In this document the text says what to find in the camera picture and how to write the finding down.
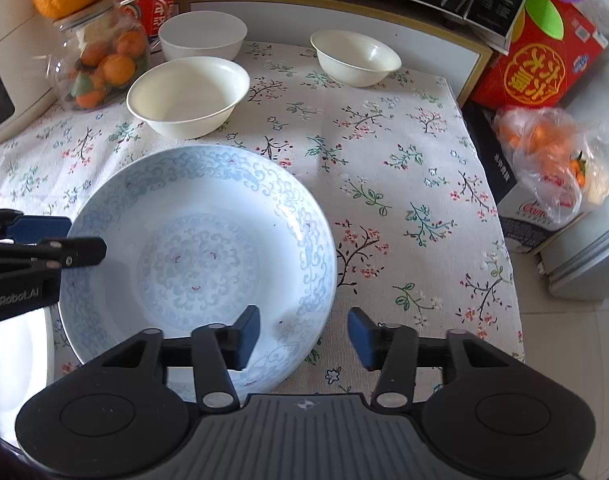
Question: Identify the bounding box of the glass jar with tangerines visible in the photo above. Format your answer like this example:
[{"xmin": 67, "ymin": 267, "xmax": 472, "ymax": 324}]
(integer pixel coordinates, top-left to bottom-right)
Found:
[{"xmin": 46, "ymin": 0, "xmax": 150, "ymax": 112}]

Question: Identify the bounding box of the cream bowl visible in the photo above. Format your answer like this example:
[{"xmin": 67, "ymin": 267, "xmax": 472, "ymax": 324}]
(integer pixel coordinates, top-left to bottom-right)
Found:
[
  {"xmin": 310, "ymin": 29, "xmax": 402, "ymax": 88},
  {"xmin": 126, "ymin": 56, "xmax": 250, "ymax": 140}
]

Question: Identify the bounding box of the white bowl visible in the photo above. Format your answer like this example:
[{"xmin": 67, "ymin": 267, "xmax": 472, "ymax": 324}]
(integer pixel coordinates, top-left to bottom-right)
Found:
[{"xmin": 159, "ymin": 11, "xmax": 248, "ymax": 61}]

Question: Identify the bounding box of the floral tablecloth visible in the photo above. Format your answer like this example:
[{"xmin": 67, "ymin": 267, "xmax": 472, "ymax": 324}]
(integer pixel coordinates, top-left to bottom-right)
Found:
[{"xmin": 0, "ymin": 44, "xmax": 523, "ymax": 394}]

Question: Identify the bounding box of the blue patterned plate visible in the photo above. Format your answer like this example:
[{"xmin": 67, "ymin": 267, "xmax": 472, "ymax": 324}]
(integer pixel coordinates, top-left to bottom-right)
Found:
[{"xmin": 59, "ymin": 144, "xmax": 337, "ymax": 396}]

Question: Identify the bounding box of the plain white plate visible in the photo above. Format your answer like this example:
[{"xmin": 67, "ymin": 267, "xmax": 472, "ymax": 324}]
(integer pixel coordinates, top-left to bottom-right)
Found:
[{"xmin": 0, "ymin": 308, "xmax": 54, "ymax": 448}]

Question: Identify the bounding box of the white cabinet with gold trim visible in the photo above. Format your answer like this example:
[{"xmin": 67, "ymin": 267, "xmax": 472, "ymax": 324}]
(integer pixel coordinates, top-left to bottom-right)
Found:
[{"xmin": 175, "ymin": 0, "xmax": 492, "ymax": 104}]

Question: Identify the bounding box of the red gift box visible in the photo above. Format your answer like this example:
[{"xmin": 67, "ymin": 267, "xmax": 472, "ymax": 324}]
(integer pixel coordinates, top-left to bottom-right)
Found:
[{"xmin": 469, "ymin": 0, "xmax": 608, "ymax": 110}]

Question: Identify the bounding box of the dark cardboard box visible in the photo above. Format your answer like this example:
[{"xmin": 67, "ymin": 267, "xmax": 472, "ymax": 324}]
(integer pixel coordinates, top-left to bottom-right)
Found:
[{"xmin": 461, "ymin": 101, "xmax": 584, "ymax": 254}]

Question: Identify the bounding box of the grey refrigerator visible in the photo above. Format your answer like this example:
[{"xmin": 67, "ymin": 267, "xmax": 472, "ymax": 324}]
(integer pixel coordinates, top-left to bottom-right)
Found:
[{"xmin": 533, "ymin": 129, "xmax": 609, "ymax": 302}]

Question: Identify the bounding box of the plastic bag of oranges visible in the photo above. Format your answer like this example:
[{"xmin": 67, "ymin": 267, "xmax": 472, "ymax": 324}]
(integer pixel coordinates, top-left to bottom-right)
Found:
[{"xmin": 493, "ymin": 107, "xmax": 609, "ymax": 229}]

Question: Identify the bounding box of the white Changhong air fryer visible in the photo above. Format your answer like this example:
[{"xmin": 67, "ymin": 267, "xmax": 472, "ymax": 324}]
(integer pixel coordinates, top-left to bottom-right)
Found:
[{"xmin": 0, "ymin": 0, "xmax": 57, "ymax": 144}]

